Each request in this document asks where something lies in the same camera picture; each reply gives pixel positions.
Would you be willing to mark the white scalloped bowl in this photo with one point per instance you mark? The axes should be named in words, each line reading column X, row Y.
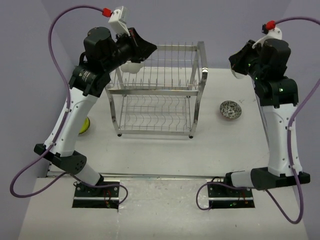
column 131, row 67

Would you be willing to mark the green square bowl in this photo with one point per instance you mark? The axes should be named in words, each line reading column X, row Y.
column 236, row 73

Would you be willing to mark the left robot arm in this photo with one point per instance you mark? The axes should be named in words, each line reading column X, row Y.
column 83, row 90

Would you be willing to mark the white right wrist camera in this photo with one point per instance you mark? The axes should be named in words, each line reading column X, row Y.
column 271, row 31

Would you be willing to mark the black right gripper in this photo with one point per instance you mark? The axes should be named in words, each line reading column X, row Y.
column 236, row 59

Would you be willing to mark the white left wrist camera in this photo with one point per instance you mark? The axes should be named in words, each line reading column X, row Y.
column 118, row 21

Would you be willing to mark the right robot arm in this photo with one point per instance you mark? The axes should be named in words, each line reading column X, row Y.
column 277, row 94

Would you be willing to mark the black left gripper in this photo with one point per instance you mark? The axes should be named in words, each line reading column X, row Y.
column 142, row 48

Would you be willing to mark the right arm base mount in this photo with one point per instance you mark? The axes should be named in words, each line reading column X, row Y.
column 220, row 197

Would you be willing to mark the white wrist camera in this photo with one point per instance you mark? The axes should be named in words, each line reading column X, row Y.
column 118, row 21
column 271, row 31

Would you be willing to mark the aluminium table rail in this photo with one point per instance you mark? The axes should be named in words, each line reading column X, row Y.
column 156, row 176

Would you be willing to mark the green round bowl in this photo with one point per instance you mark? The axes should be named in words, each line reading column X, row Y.
column 85, row 126

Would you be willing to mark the stainless steel dish rack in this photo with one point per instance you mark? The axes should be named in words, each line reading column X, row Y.
column 163, row 96

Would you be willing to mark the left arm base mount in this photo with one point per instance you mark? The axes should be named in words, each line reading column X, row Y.
column 96, row 198

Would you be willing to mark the pink floral bowl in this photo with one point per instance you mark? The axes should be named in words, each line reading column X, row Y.
column 230, row 109

